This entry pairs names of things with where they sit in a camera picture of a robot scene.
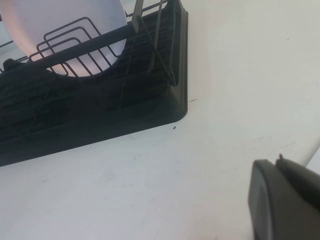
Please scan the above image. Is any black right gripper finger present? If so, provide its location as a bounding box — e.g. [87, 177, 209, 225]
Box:
[247, 153, 320, 240]

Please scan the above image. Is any pink round plate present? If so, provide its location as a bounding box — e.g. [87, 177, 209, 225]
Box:
[0, 0, 128, 78]

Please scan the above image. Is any black plastic drain tray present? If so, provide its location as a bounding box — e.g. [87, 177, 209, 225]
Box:
[0, 0, 189, 168]

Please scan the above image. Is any black wire dish rack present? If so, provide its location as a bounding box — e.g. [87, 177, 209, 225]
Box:
[0, 0, 177, 141]

